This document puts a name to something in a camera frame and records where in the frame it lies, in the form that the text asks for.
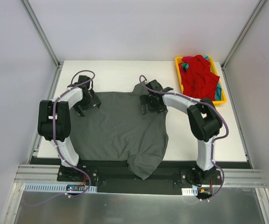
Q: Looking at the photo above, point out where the red t shirt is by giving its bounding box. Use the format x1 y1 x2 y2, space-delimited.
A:
180 54 220 103

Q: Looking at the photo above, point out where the right white cable duct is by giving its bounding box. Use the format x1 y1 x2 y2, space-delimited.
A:
181 187 198 196

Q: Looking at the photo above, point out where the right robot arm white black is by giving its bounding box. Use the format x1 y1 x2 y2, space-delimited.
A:
140 80 223 184

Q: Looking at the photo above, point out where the left aluminium frame post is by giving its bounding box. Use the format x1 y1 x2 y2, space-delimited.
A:
20 0 60 68

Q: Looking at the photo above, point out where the dark grey t shirt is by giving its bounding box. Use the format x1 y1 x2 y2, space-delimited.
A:
70 84 169 180

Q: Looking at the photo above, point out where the left white cable duct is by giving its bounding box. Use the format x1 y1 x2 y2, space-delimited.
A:
25 183 97 194

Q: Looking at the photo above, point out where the front aluminium rail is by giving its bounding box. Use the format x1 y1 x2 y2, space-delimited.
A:
14 164 267 188

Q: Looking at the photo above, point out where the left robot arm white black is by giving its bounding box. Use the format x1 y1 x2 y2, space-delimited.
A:
37 75 101 182

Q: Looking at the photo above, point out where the teal t shirt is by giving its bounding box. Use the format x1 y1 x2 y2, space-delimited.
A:
180 56 223 101

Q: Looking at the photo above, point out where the magenta t shirt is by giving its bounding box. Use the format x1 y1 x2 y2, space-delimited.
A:
182 56 193 63

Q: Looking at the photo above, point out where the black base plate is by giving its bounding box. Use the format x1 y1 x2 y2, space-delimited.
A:
57 160 226 195

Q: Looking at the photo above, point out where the right aluminium frame post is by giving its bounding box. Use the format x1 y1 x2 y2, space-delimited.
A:
220 0 268 70

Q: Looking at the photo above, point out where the white cable duct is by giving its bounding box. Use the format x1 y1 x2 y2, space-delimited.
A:
181 187 198 196
25 183 97 194

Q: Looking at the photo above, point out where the aluminium frame post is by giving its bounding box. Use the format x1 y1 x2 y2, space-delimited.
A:
20 0 60 68
220 0 268 70

